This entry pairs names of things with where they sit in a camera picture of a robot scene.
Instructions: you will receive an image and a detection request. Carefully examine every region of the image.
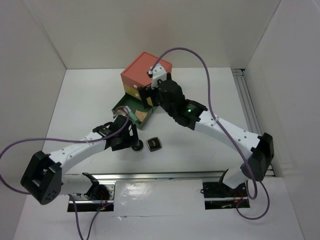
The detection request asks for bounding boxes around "yellow drawer unit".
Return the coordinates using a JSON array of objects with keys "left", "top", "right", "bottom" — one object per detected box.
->
[{"left": 123, "top": 83, "right": 142, "bottom": 100}]

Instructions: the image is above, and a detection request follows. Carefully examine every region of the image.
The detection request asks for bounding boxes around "beige square palette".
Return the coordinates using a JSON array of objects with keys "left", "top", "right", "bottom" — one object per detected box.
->
[{"left": 135, "top": 110, "right": 148, "bottom": 123}]

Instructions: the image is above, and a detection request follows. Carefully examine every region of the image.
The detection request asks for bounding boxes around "green bottom drawer unit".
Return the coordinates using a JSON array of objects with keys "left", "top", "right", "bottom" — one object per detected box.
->
[{"left": 111, "top": 93, "right": 157, "bottom": 130}]

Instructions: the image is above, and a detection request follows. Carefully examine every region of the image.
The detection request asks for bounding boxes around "mint green bottle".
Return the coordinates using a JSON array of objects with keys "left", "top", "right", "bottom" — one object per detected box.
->
[{"left": 126, "top": 106, "right": 140, "bottom": 124}]

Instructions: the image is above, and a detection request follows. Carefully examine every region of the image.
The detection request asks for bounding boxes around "black round cushion compact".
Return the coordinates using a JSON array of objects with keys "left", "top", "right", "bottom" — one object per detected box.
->
[{"left": 131, "top": 140, "right": 144, "bottom": 153}]

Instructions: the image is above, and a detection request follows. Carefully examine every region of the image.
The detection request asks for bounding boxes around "beige foundation bottle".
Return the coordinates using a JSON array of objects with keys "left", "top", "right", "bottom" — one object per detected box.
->
[{"left": 113, "top": 106, "right": 130, "bottom": 118}]

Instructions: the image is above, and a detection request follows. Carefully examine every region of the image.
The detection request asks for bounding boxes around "red top drawer unit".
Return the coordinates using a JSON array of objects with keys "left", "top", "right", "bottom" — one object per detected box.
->
[{"left": 120, "top": 51, "right": 158, "bottom": 88}]

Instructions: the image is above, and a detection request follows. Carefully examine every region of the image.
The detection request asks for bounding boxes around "black square gold compact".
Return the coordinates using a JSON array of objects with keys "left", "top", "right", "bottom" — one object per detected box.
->
[{"left": 146, "top": 136, "right": 162, "bottom": 152}]

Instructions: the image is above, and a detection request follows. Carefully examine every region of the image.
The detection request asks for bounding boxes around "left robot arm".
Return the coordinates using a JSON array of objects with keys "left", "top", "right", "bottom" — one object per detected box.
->
[{"left": 20, "top": 93, "right": 153, "bottom": 205}]

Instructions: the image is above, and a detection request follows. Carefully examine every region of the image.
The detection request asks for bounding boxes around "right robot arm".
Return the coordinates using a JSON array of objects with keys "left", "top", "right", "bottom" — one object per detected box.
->
[{"left": 151, "top": 73, "right": 274, "bottom": 196}]

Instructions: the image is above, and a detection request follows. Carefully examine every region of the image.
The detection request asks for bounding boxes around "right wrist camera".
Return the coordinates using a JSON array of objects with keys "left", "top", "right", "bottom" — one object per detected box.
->
[{"left": 147, "top": 63, "right": 167, "bottom": 89}]

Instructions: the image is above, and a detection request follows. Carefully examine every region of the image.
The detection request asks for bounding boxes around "front aluminium rail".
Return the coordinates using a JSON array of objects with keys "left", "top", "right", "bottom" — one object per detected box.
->
[{"left": 91, "top": 171, "right": 224, "bottom": 181}]

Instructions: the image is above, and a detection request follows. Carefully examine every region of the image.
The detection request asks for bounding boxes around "aluminium table rail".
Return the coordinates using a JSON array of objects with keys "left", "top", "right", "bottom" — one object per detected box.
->
[{"left": 231, "top": 69, "right": 275, "bottom": 182}]

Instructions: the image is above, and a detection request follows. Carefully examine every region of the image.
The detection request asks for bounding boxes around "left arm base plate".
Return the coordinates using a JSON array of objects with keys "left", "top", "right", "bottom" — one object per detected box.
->
[{"left": 71, "top": 181, "right": 116, "bottom": 213}]

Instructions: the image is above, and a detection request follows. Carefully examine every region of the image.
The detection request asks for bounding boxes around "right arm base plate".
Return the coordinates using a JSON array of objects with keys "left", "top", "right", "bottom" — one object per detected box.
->
[{"left": 200, "top": 181, "right": 250, "bottom": 210}]

